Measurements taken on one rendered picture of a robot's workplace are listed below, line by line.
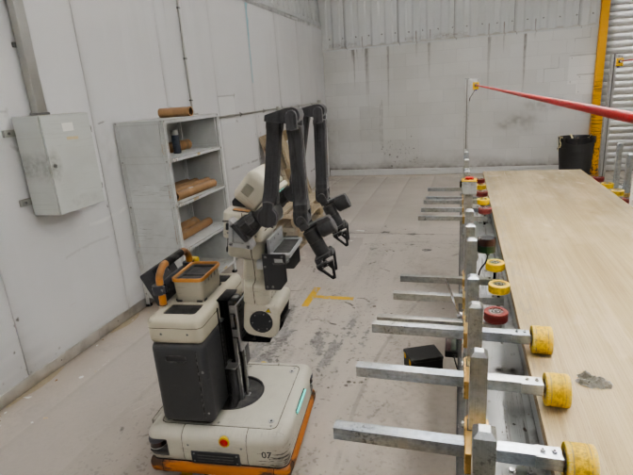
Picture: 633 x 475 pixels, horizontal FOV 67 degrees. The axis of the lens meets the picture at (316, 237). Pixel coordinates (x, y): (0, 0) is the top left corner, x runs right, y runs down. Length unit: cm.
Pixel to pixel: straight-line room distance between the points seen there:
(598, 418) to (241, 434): 145
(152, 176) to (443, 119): 667
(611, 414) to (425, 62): 862
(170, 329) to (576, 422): 152
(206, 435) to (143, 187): 230
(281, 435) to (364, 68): 826
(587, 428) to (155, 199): 340
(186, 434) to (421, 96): 816
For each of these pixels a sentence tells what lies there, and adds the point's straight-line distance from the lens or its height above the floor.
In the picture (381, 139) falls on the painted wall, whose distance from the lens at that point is 976.
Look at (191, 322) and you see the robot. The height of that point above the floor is 79.
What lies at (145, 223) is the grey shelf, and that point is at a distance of 416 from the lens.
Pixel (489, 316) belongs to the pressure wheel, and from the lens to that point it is 177.
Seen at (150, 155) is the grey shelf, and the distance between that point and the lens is 398.
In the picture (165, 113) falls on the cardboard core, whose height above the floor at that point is 159.
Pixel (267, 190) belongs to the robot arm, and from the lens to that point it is 181.
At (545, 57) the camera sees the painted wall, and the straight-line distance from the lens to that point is 970.
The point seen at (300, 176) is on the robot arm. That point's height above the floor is 138.
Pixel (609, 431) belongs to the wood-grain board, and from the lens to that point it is 134.
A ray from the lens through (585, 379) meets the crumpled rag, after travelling 147.
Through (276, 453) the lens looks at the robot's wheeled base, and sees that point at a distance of 227.
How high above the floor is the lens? 167
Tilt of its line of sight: 17 degrees down
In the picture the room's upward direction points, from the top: 4 degrees counter-clockwise
